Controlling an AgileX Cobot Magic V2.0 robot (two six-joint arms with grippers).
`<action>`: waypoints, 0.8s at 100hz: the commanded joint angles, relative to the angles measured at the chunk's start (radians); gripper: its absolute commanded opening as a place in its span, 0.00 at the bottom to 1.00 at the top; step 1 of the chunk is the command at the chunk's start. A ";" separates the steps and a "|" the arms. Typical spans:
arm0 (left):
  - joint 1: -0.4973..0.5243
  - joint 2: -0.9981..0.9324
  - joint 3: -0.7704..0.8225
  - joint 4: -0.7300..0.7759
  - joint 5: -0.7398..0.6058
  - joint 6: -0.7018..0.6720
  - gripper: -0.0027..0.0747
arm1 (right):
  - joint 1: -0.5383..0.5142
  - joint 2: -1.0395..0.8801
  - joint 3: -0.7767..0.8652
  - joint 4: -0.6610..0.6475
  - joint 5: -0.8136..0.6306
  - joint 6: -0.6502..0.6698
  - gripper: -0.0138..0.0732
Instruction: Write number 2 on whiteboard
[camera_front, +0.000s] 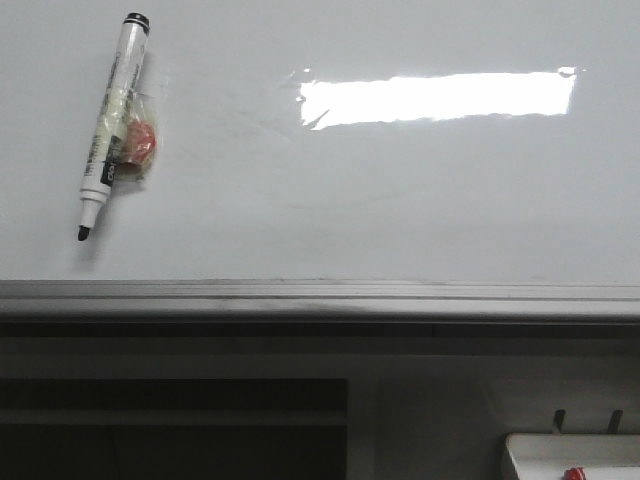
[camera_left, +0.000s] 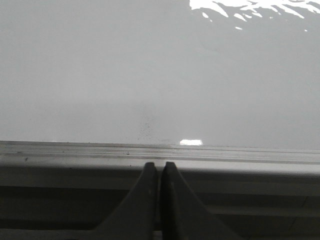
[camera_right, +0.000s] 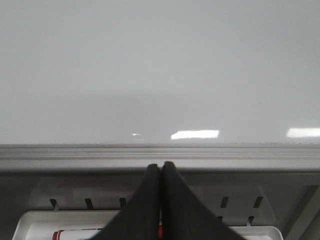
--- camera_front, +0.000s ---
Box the white black-tipped whiteboard marker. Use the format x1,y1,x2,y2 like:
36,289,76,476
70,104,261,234
77,12,150,242

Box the white marker tray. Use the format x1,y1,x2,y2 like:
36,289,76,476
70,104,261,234
501,409,639,479

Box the red capped marker in tray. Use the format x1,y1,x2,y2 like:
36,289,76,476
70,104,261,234
563,467,586,480

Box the white whiteboard with aluminium frame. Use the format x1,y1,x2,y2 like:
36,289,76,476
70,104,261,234
1,1,639,327

